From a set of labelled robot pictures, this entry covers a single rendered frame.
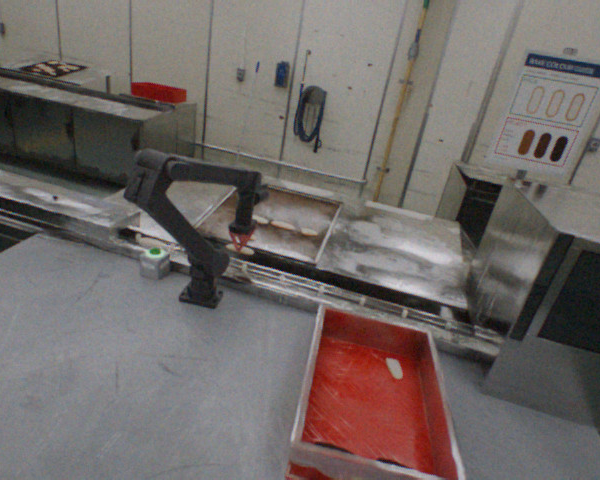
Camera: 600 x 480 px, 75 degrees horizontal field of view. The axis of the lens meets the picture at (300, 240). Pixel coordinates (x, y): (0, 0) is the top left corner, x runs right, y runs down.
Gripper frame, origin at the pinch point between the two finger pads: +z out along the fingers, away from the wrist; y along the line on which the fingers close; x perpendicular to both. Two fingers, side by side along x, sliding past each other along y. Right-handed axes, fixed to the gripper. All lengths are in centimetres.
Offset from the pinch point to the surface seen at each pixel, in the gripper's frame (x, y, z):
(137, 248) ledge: 34.4, -8.0, 7.0
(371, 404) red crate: -52, -39, 11
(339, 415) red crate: -45, -46, 11
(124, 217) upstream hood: 45.8, 0.5, 1.3
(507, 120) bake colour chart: -83, 71, -51
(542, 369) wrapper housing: -91, -22, -1
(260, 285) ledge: -11.3, -8.6, 7.1
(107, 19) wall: 348, 371, -63
